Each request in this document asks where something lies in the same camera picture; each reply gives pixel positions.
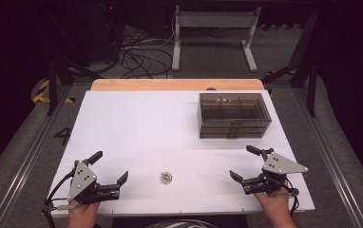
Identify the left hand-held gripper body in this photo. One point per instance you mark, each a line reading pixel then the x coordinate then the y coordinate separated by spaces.
pixel 81 179

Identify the white metal stand frame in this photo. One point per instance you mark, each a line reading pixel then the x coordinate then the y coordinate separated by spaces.
pixel 214 19

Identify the person's right hand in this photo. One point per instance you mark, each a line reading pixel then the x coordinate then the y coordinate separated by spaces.
pixel 276 205

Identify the person's left hand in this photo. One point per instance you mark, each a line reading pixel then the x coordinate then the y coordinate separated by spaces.
pixel 83 215

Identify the transparent compartment drawer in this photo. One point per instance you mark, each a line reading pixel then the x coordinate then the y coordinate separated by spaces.
pixel 233 129

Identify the black equipment with red light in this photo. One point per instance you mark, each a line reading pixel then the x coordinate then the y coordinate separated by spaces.
pixel 106 19

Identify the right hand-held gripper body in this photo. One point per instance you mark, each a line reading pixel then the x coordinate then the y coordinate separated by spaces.
pixel 281 166

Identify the black metal stand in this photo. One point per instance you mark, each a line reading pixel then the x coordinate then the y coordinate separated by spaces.
pixel 306 63
pixel 54 82

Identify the person's dark clothing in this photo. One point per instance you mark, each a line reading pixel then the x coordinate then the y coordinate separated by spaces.
pixel 176 223

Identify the white table board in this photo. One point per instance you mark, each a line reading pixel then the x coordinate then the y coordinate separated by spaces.
pixel 157 133

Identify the wooden table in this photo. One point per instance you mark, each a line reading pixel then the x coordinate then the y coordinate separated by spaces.
pixel 170 84

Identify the aluminium floor rail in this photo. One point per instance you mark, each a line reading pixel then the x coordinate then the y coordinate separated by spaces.
pixel 328 152
pixel 27 161

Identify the smoky transparent drawer box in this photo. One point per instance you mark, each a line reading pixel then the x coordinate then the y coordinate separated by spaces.
pixel 233 107

